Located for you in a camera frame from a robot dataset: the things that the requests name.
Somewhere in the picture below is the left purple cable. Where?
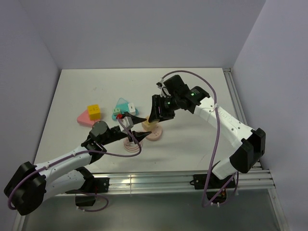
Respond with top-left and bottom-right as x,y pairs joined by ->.
8,117 -> 142,212

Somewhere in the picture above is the pink triangular power strip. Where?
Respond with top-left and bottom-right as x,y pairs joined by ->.
77,110 -> 100,128

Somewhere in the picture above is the beige plug adapter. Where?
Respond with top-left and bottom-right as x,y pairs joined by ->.
142,121 -> 157,131

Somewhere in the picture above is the aluminium right rail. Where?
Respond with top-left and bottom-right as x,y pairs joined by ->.
222,68 -> 262,169

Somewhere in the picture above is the yellow cube power socket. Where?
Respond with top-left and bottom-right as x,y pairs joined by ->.
87,104 -> 101,121

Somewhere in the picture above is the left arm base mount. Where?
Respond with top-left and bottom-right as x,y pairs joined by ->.
74,177 -> 110,208

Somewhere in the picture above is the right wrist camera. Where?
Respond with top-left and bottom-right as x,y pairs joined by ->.
156,78 -> 165,89

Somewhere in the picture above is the aluminium front rail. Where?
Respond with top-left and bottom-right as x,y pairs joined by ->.
55,169 -> 276,198

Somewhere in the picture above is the white plug adapter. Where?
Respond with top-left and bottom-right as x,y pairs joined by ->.
128,103 -> 136,116

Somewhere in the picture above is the teal triangular power strip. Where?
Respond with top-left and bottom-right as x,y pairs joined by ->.
111,98 -> 139,121

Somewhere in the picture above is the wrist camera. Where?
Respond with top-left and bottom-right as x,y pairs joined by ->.
116,115 -> 134,133
156,78 -> 165,89

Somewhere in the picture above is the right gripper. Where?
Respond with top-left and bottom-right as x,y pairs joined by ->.
149,94 -> 180,122

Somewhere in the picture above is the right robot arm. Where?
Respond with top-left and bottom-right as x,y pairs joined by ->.
149,75 -> 266,188

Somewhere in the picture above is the aluminium rail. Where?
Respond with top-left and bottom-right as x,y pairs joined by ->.
222,68 -> 262,169
55,169 -> 276,198

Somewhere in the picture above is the green plug adapter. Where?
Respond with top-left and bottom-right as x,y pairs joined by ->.
113,107 -> 121,115

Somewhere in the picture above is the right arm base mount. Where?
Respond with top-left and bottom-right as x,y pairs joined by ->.
190,173 -> 237,203

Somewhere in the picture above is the pink round power strip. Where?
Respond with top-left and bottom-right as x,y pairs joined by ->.
123,124 -> 163,153

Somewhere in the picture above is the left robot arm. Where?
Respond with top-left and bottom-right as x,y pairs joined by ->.
4,113 -> 149,216

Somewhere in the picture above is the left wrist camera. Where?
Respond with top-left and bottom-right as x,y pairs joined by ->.
116,115 -> 134,133

